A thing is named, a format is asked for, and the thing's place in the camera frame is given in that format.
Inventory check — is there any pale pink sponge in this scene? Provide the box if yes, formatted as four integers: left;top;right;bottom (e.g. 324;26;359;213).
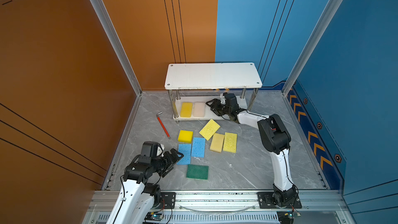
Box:
192;102;206;118

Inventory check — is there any long yellow foam sponge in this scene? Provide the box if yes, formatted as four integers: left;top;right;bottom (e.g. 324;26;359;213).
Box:
180;102;193;118

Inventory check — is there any yellow porous sponge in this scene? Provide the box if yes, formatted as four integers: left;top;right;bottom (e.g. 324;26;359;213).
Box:
199;119;220;141
223;132;237;153

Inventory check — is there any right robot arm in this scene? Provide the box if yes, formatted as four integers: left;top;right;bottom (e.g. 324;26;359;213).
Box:
206;93;302;208

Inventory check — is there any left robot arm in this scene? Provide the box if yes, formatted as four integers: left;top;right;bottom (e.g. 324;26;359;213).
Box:
107;142;184;224

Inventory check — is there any white two-tier shelf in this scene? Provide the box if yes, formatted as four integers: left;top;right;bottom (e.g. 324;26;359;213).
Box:
164;62;262;121

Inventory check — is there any left blue sponge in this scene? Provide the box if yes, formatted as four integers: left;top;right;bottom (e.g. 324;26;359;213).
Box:
177;144;192;166

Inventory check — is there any blue sponge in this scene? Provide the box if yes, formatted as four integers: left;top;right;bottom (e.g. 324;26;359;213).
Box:
177;144;192;166
191;138;206;158

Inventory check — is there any yellow porous sponge tilted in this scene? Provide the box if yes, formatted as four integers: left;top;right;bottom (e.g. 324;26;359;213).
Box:
199;119;220;141

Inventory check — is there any small thick yellow sponge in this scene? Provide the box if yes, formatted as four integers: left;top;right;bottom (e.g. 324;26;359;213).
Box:
178;130;194;144

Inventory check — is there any right blue sponge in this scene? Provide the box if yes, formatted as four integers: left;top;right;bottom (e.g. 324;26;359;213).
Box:
191;138;206;158

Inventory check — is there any green scouring pad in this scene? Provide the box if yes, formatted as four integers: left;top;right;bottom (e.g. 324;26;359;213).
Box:
186;164;209;180

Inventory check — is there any cream yellow sponge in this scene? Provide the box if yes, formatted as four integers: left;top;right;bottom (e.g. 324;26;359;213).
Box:
210;133;224;153

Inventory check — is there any red hex key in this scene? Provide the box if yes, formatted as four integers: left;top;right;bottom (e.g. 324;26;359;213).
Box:
156;112;171;140

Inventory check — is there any left circuit board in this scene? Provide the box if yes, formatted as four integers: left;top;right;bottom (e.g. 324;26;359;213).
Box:
145;212;164;222

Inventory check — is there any circuit board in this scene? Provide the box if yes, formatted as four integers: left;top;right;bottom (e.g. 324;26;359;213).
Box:
145;212;164;222
277;211;301;224

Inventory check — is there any right circuit board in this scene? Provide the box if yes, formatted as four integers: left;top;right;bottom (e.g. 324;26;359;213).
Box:
277;211;301;224

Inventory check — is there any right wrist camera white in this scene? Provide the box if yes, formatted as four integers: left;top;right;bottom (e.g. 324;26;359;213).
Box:
220;93;226;104

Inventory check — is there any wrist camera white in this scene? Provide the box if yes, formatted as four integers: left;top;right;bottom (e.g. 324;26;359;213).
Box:
156;143;164;158
220;93;226;104

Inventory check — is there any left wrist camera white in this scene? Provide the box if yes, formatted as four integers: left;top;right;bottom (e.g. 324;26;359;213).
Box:
156;143;164;158

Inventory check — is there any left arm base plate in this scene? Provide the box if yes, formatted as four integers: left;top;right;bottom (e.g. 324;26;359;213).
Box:
152;191;176;209

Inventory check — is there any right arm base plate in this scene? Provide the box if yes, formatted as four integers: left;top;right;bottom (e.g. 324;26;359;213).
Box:
257;191;302;209

